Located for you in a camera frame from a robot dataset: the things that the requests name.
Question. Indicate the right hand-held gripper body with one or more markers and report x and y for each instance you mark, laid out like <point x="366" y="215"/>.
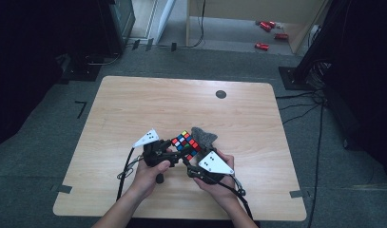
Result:
<point x="215" y="164"/>

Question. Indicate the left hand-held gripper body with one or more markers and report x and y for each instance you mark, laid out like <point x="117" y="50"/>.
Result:
<point x="151" y="153"/>

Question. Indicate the multicoloured puzzle cube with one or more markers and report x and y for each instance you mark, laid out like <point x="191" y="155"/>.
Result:
<point x="185" y="144"/>

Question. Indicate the grey fuzzy cloth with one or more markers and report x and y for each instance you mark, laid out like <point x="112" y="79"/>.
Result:
<point x="204" y="136"/>

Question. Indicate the person's left hand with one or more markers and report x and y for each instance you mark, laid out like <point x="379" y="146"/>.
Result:
<point x="146" y="180"/>

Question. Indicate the person's right hand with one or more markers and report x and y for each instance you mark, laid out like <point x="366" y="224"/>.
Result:
<point x="221" y="191"/>

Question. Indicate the black round table grommet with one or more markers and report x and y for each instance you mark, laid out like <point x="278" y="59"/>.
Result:
<point x="221" y="94"/>

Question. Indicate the grey floor tape piece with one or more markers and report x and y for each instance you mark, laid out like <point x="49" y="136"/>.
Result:
<point x="296" y="193"/>
<point x="63" y="189"/>

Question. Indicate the black floor tape piece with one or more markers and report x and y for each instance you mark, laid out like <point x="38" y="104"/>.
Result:
<point x="135" y="44"/>
<point x="149" y="44"/>
<point x="173" y="47"/>

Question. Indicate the black flat floor base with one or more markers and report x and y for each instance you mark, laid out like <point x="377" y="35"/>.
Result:
<point x="81" y="72"/>

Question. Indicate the white panel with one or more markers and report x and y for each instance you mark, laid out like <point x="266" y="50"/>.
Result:
<point x="165" y="19"/>

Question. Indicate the red can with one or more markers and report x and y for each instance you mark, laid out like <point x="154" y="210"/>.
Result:
<point x="272" y="24"/>
<point x="261" y="46"/>
<point x="281" y="36"/>
<point x="265" y="26"/>

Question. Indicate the dark cabinet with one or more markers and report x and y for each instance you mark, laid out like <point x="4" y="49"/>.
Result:
<point x="116" y="25"/>

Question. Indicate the dark curtain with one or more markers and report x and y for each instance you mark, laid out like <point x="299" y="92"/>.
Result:
<point x="365" y="79"/>
<point x="23" y="63"/>

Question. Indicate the light wooden furniture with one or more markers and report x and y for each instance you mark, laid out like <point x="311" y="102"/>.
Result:
<point x="245" y="8"/>

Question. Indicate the black stand with base plate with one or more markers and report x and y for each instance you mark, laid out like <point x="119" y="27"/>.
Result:
<point x="291" y="79"/>

